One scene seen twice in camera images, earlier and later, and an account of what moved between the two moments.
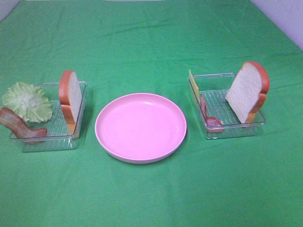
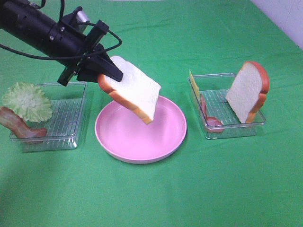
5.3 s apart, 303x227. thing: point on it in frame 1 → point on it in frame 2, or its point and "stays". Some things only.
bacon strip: x=10 y=119 stays
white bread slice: x=70 y=99 → x=137 y=90
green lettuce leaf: x=30 y=102 stays
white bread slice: x=247 y=94 stays
